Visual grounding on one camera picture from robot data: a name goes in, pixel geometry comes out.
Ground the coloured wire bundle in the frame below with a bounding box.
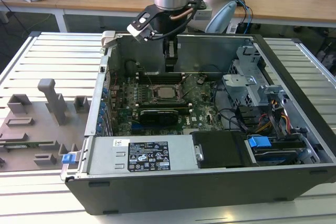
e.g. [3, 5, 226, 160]
[258, 111, 292, 134]

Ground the grey parts rack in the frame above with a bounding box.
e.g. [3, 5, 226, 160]
[0, 78, 92, 173]

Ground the metal socket cover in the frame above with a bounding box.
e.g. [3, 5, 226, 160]
[150, 84, 185, 103]

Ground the green RAM stick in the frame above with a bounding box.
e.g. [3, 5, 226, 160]
[4, 142, 54, 148]

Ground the black graphics card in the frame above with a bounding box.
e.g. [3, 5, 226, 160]
[139, 108, 180, 127]

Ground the black open PC case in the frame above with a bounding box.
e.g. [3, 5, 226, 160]
[60, 31, 336, 216]

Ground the blue cable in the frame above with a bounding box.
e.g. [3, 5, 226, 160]
[241, 0, 255, 35]

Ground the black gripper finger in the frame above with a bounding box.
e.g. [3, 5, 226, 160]
[163, 37, 180, 73]

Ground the metal disk bay cage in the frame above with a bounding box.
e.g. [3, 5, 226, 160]
[221, 45, 264, 110]

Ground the hard disk in blue carrier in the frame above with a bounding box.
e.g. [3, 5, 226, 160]
[246, 135, 300, 166]

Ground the wooden desk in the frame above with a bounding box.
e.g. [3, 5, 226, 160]
[0, 0, 336, 28]

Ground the blue case latch tab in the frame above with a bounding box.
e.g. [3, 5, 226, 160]
[61, 153, 75, 165]

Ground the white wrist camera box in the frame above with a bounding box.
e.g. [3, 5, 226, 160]
[126, 4, 164, 43]

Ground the black wire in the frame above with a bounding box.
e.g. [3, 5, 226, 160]
[212, 79, 249, 133]

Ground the green motherboard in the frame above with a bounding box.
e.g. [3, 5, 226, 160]
[109, 73, 224, 135]

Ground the black plastic air shroud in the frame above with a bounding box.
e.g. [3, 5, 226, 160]
[189, 130, 259, 170]

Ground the grey case release latch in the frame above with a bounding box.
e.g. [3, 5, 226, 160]
[100, 30, 117, 49]

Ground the black RAM slot bank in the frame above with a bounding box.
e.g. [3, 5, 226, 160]
[136, 102, 194, 112]
[136, 72, 187, 84]

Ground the silver power supply with label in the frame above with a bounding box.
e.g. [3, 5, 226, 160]
[84, 134, 198, 175]

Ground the CPU socket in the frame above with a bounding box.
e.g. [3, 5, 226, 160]
[150, 83, 185, 103]

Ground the blue expansion slot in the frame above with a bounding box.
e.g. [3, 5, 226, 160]
[131, 122, 145, 134]

